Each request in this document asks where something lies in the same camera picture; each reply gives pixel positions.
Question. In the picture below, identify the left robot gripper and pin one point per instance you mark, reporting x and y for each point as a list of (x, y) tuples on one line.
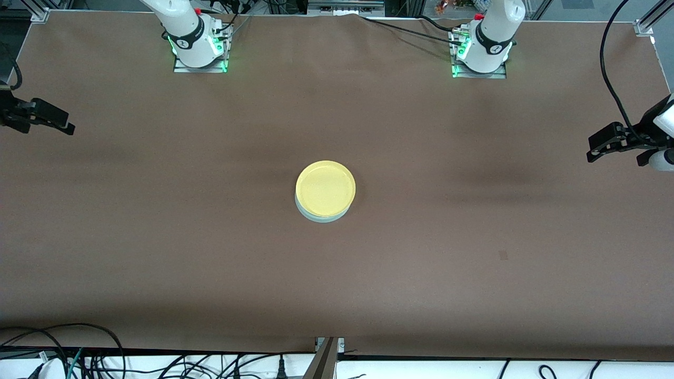
[(645, 129)]

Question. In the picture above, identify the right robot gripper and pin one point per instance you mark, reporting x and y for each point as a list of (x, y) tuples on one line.
[(10, 114)]

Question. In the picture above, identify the yellow round plate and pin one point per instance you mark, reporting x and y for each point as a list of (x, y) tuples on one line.
[(325, 188)]

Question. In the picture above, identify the pale green round plate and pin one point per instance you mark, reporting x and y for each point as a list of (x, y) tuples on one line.
[(322, 220)]

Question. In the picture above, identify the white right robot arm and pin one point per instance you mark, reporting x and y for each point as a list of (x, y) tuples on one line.
[(184, 26)]

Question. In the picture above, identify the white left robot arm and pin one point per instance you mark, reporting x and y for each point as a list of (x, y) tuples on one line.
[(492, 37)]

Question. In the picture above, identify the colourful small objects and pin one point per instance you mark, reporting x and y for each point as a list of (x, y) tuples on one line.
[(453, 5)]

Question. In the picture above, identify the brown table cover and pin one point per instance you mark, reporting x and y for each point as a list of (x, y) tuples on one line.
[(337, 289)]

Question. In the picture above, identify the metal corner bracket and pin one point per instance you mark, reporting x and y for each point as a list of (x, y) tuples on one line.
[(39, 15), (643, 27)]

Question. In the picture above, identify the aluminium frame strut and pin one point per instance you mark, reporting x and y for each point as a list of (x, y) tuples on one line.
[(31, 4), (658, 10)]

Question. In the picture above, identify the aluminium profile rail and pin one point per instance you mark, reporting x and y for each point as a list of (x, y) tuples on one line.
[(342, 6)]

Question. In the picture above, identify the aluminium frame post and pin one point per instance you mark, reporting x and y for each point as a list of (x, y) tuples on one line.
[(324, 360)]

